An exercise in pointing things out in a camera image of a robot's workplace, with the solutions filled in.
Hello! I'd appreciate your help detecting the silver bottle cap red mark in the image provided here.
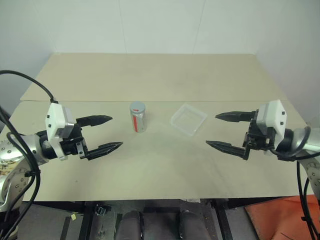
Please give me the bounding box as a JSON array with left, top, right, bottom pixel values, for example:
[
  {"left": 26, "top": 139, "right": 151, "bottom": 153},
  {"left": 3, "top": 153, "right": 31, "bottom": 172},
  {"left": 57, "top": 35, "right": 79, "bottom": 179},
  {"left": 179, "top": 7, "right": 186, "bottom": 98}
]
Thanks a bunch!
[{"left": 129, "top": 101, "right": 147, "bottom": 114}]

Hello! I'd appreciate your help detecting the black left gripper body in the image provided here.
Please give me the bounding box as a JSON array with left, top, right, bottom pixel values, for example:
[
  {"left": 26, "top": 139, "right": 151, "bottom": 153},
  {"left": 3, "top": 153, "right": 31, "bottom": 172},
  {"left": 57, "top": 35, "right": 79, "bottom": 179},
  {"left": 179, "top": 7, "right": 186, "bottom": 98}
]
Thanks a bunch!
[{"left": 59, "top": 124, "right": 89, "bottom": 161}]

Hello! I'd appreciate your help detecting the black metal buckle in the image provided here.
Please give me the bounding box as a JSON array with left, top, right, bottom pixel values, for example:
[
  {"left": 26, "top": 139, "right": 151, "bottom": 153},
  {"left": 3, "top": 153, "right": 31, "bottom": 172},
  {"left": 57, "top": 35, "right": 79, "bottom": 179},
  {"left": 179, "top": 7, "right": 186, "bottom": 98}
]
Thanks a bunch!
[{"left": 95, "top": 204, "right": 112, "bottom": 216}]

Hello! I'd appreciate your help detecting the silver can with red label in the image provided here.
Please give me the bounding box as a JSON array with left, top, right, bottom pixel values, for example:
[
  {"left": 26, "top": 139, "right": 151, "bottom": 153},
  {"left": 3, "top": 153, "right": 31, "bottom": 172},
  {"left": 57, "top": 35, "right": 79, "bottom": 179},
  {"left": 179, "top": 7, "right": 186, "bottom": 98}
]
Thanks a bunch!
[{"left": 129, "top": 101, "right": 148, "bottom": 134}]

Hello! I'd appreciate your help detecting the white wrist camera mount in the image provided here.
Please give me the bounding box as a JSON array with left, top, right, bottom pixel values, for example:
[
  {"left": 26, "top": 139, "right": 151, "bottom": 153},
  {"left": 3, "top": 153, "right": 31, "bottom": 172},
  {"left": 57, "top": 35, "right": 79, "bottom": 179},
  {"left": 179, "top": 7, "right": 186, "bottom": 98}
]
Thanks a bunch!
[
  {"left": 255, "top": 99, "right": 287, "bottom": 137},
  {"left": 44, "top": 101, "right": 76, "bottom": 161}
]

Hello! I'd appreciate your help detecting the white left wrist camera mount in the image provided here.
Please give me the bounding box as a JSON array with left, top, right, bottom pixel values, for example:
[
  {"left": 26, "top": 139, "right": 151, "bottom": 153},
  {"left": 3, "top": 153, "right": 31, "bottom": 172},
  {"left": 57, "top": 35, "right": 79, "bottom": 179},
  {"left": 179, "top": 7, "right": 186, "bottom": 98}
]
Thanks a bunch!
[{"left": 44, "top": 101, "right": 76, "bottom": 161}]

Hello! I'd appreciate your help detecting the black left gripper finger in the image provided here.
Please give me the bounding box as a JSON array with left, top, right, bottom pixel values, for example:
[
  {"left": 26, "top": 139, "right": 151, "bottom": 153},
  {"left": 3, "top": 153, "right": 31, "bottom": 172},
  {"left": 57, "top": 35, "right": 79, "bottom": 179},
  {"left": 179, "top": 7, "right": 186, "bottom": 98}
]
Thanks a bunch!
[
  {"left": 75, "top": 114, "right": 114, "bottom": 128},
  {"left": 87, "top": 141, "right": 124, "bottom": 161}
]

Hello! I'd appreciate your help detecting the clear plastic tray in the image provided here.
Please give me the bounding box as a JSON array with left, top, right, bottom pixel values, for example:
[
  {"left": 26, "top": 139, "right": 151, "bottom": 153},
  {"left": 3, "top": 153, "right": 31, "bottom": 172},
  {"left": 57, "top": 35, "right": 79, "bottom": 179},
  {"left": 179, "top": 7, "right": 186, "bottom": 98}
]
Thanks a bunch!
[{"left": 170, "top": 103, "right": 209, "bottom": 137}]

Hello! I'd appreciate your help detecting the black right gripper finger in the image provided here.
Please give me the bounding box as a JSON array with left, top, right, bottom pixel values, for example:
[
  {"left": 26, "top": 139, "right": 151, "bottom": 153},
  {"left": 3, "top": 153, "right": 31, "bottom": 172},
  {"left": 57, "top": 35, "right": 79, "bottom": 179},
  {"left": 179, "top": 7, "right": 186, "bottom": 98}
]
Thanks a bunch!
[
  {"left": 215, "top": 110, "right": 253, "bottom": 123},
  {"left": 205, "top": 140, "right": 249, "bottom": 161}
]

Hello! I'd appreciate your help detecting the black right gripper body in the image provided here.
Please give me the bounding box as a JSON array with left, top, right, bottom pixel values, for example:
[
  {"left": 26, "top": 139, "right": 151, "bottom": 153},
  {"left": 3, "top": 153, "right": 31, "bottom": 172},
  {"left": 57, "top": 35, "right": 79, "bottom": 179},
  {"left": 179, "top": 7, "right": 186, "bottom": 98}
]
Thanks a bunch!
[{"left": 242, "top": 109, "right": 277, "bottom": 152}]

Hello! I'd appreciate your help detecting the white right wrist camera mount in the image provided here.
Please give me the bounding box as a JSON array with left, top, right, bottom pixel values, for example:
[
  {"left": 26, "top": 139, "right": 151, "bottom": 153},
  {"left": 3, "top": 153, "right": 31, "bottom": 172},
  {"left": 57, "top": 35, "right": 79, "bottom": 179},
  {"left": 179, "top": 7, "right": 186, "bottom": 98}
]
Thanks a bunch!
[{"left": 255, "top": 99, "right": 287, "bottom": 137}]

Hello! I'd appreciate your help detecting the orange floor mat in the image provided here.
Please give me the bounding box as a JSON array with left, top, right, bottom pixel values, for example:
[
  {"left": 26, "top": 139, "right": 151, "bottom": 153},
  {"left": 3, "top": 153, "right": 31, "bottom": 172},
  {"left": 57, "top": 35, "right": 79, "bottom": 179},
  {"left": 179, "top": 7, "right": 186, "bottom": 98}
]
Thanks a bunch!
[{"left": 244, "top": 194, "right": 320, "bottom": 240}]

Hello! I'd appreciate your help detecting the dark rounded shape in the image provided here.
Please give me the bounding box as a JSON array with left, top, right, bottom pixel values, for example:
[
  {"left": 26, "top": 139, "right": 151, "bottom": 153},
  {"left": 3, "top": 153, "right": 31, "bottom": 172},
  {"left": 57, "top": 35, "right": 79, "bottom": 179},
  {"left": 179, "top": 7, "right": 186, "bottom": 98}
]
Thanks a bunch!
[
  {"left": 177, "top": 209, "right": 205, "bottom": 240},
  {"left": 116, "top": 209, "right": 145, "bottom": 240}
]

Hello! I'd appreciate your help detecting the black table frame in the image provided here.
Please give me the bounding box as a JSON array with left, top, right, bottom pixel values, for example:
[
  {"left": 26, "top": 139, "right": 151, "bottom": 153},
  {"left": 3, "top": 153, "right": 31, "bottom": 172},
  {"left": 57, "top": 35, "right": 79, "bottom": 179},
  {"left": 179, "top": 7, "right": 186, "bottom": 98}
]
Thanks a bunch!
[{"left": 63, "top": 198, "right": 236, "bottom": 240}]

